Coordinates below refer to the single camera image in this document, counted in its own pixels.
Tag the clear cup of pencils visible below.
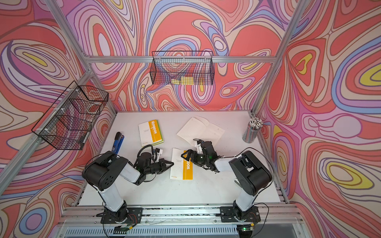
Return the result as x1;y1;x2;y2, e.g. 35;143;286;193
242;117;264;143

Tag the black wire basket left wall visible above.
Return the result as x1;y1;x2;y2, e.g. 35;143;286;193
31;81;109;150

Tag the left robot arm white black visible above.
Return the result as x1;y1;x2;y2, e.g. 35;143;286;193
82;151;174;225

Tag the white lined notebook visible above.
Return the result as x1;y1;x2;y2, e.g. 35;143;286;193
177;116;225;147

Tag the black wire basket wall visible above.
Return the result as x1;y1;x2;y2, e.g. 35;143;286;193
149;50;215;86
31;81;109;150

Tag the white yellow notebook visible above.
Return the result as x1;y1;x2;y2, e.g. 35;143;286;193
138;120;164;147
170;148;193;180

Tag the blue black stapler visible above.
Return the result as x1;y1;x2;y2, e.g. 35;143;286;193
111;132;125;154

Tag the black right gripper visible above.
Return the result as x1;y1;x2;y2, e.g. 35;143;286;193
181;150;209;167

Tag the black wire basket back wall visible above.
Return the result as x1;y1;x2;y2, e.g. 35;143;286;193
149;50;215;86

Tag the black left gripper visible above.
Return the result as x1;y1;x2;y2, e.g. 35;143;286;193
144;160;174;177

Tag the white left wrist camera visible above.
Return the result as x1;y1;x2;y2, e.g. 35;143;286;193
154;148;163;160

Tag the yellow sticky notes pad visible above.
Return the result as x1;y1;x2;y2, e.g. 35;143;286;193
171;76;195;85

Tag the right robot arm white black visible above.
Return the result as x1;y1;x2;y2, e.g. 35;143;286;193
181;139;273;223

